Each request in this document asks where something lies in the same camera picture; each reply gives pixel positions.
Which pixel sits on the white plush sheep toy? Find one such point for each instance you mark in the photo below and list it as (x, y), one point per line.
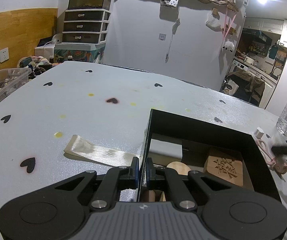
(228, 45)

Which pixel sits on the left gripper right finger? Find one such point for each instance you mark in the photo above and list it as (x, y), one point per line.
(171, 183)

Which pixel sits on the white rectangular charger block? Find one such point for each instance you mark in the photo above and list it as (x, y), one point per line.
(172, 149)

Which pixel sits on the brown carved wooden coaster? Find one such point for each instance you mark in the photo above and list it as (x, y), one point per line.
(224, 168)

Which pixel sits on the brown jacket on chair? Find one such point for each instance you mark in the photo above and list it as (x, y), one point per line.
(250, 87)

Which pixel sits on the oval light wooden block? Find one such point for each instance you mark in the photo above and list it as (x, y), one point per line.
(181, 168)

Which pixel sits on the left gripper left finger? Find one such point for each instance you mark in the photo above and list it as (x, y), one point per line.
(113, 182)

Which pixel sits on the black storage box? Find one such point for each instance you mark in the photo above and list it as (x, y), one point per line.
(200, 138)

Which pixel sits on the white three drawer cabinet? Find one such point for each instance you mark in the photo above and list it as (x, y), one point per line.
(88, 26)

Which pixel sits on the clear plastic storage bin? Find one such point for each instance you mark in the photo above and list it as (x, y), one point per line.
(12, 79)

